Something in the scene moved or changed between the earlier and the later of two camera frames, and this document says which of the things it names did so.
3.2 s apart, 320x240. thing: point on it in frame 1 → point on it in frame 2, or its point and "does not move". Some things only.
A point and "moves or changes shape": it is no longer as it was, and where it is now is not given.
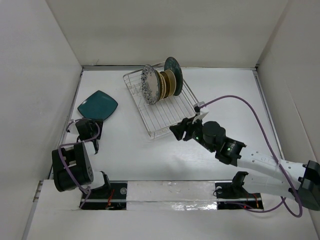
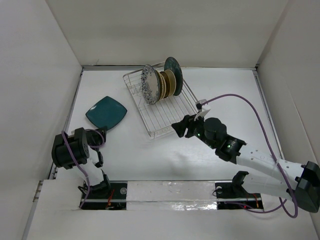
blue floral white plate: x=150 y=84 does not move
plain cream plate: x=172 y=82 does not move
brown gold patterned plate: x=172 y=82 → x=168 y=85
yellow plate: x=163 y=87 does not move
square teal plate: x=98 y=105 moves or changes shape
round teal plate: x=172 y=63 does not move
